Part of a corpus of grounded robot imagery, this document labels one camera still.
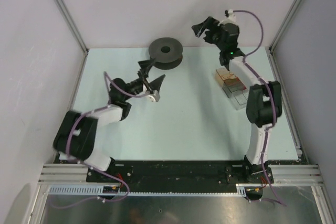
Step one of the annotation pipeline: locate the red thin cable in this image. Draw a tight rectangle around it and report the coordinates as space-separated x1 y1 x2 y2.
220 73 246 90

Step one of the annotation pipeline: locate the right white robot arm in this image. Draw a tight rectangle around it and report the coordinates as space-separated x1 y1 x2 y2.
192 10 282 184

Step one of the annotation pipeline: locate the aluminium front rail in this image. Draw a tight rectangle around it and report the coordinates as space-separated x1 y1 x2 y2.
38 164 324 186

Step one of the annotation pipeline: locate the clear plastic bin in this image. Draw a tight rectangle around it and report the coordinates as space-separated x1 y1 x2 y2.
222 78 249 110

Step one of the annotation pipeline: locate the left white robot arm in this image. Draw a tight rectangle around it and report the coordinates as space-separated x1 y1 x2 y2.
53 59 165 182

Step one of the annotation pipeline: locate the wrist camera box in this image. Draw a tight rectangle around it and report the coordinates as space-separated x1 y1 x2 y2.
146 90 160 102
219 9 238 25

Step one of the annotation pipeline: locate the left aluminium frame post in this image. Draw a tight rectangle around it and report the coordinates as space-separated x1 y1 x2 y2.
38 0 89 54

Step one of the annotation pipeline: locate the aluminium frame post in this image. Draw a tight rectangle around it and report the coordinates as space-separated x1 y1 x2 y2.
269 0 304 52
38 0 89 54

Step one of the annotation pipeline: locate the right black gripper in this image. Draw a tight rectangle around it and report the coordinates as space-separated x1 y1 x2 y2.
193 16 227 51

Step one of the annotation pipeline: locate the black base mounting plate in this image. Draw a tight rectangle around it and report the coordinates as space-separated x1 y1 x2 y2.
86 161 283 193

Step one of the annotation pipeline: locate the grey slotted cable duct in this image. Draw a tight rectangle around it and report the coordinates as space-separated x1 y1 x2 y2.
49 185 246 197

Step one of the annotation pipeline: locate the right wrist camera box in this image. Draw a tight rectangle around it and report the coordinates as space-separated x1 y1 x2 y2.
219 9 238 25

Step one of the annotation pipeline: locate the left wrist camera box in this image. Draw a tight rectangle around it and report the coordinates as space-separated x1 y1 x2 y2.
146 90 160 102

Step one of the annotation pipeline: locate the right aluminium frame post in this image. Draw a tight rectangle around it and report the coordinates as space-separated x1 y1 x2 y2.
269 0 304 52

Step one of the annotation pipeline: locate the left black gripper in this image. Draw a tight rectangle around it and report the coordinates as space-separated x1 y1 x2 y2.
123 58 165 101

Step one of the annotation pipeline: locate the black cable spool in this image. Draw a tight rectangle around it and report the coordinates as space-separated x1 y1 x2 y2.
148 37 183 70

